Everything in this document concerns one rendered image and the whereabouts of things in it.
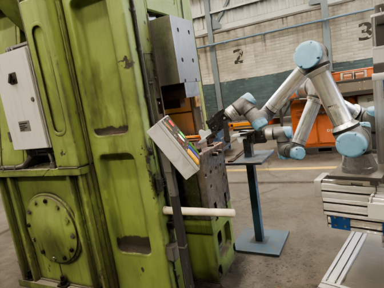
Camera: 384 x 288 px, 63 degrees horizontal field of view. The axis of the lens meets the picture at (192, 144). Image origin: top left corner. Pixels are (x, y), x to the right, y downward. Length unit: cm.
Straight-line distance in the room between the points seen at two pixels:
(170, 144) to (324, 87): 70
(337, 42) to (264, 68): 200
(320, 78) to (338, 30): 807
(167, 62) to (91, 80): 48
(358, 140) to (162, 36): 123
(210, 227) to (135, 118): 86
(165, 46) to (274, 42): 781
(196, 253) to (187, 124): 94
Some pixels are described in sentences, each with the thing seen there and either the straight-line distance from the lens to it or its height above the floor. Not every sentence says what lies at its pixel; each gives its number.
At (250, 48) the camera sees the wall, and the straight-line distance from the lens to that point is 982.
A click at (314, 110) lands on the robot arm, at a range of 185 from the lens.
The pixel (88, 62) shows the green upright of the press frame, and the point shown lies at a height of 157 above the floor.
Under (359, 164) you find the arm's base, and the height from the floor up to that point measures 86.
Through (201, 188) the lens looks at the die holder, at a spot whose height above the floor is 69.
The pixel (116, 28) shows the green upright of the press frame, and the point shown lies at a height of 171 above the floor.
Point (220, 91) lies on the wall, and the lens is 1021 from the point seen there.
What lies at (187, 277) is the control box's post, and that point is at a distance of 180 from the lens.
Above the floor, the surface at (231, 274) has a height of 0.
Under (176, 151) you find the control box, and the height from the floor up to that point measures 105.
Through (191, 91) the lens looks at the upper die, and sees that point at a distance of 205.
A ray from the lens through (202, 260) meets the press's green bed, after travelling 229.
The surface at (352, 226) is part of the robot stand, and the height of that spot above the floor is 52.
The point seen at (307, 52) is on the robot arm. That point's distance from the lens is 146.
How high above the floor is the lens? 130
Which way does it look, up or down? 9 degrees down
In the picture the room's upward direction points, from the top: 9 degrees counter-clockwise
